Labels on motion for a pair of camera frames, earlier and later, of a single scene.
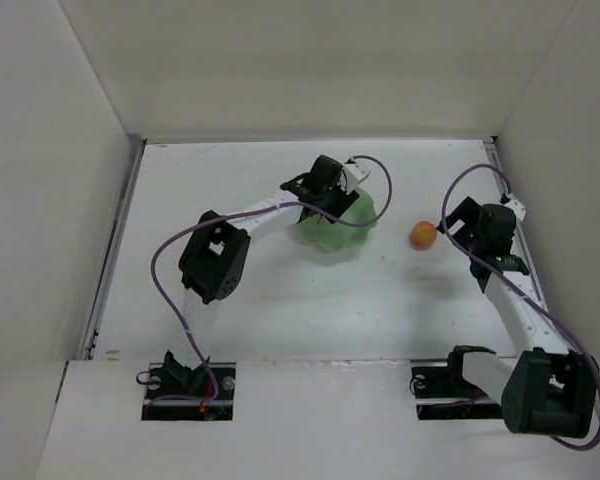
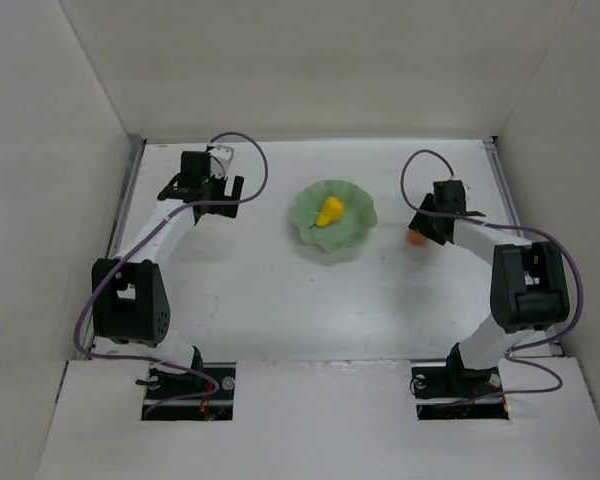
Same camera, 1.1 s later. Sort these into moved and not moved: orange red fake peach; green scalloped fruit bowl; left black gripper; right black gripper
Moved: right black gripper; left black gripper
Not moved: orange red fake peach; green scalloped fruit bowl
